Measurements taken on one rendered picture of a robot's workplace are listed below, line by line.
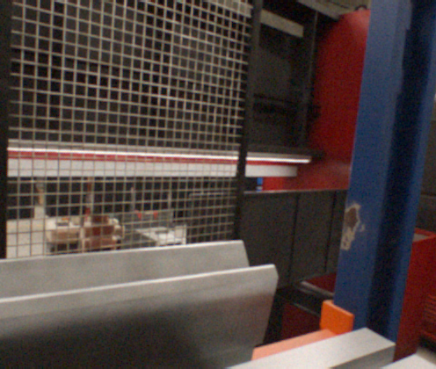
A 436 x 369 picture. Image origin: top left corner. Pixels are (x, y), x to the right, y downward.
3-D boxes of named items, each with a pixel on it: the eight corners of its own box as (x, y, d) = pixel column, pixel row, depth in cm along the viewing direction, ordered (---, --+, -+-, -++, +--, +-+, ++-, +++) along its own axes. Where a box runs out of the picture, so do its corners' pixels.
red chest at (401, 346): (352, 338, 314) (368, 220, 302) (413, 368, 276) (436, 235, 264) (316, 357, 282) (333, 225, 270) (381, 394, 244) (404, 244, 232)
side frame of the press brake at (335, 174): (266, 341, 298) (300, 35, 270) (368, 402, 234) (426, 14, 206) (243, 350, 282) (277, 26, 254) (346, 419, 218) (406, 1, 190)
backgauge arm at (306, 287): (249, 278, 226) (251, 255, 225) (345, 322, 178) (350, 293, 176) (239, 279, 221) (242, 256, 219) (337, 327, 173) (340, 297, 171)
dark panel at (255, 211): (348, 266, 211) (359, 187, 206) (351, 267, 210) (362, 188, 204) (178, 314, 138) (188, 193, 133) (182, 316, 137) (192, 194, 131)
